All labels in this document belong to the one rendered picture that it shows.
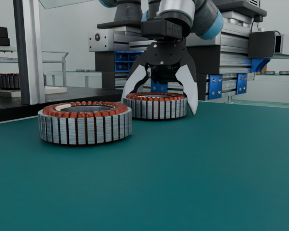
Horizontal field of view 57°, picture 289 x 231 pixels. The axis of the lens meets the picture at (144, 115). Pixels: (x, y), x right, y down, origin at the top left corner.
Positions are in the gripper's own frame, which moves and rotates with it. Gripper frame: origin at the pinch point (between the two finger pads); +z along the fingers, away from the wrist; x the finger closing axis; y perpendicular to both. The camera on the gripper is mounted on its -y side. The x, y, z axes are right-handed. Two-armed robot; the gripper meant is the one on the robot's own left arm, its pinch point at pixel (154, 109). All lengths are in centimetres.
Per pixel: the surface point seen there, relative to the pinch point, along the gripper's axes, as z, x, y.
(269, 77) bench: -121, -36, 210
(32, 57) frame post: -4.2, 19.8, -10.7
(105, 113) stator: 7.5, -0.7, -17.7
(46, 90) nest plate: -5.3, 29.7, 5.3
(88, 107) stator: 5.2, 5.0, -12.7
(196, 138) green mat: 7.4, -9.6, -10.6
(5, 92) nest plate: -1.1, 33.8, -1.6
